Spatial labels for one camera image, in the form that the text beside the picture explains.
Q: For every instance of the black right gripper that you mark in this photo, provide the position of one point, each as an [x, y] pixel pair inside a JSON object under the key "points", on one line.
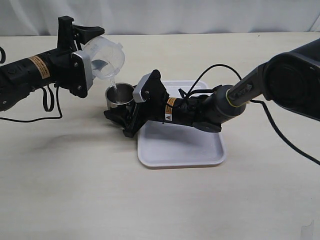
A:
{"points": [[182, 113]]}

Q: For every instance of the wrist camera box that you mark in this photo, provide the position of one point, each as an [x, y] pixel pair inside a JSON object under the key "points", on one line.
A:
{"points": [[150, 89], [81, 74]]}

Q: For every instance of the stainless steel cup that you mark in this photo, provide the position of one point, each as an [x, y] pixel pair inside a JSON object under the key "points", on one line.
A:
{"points": [[119, 95]]}

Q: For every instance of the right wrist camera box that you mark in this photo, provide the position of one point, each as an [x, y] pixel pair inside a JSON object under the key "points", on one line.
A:
{"points": [[150, 89]]}

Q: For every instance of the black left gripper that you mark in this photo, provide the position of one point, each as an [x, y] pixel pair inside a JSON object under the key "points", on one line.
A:
{"points": [[69, 40]]}

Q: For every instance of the white plastic tray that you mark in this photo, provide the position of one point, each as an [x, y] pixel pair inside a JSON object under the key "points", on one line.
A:
{"points": [[166, 145]]}

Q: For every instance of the white backdrop curtain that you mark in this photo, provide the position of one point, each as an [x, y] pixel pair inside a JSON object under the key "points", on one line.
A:
{"points": [[160, 17]]}

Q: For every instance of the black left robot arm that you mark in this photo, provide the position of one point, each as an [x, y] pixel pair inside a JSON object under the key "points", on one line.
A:
{"points": [[19, 78]]}

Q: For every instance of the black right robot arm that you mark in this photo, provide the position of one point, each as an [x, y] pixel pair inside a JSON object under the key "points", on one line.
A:
{"points": [[290, 79]]}

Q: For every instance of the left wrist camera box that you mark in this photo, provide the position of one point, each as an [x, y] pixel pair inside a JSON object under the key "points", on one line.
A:
{"points": [[81, 74]]}

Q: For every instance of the clear plastic water pitcher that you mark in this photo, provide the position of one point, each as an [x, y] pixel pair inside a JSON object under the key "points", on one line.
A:
{"points": [[101, 48]]}

